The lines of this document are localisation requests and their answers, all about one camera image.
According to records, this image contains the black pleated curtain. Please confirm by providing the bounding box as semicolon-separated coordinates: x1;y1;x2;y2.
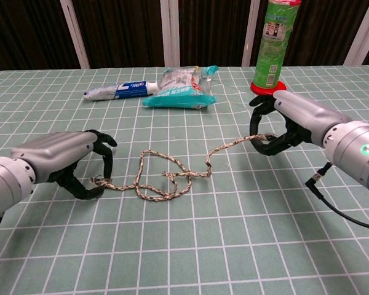
0;0;369;72

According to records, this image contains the teal clear snack bag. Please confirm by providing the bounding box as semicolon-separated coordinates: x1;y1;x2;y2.
141;65;220;111

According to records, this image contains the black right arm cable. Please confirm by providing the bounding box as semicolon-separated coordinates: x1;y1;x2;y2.
305;162;369;231

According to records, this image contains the green chips can red lid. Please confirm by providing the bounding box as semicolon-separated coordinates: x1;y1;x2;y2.
252;0;302;89

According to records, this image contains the red round plastic base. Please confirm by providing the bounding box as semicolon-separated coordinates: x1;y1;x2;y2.
250;80;287;96

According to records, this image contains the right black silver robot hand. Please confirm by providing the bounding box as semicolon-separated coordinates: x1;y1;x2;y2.
248;91;351;157

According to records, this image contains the white metal frame post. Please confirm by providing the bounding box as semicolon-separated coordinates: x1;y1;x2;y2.
60;0;90;69
159;0;181;67
343;0;369;66
241;0;263;67

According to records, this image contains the blue white toothpaste tube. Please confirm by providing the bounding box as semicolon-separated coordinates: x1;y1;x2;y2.
82;80;159;101

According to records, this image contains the green white checked tablecloth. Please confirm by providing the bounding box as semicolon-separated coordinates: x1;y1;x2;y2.
0;65;369;295

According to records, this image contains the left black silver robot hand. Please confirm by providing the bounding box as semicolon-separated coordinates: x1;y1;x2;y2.
11;129;117;200

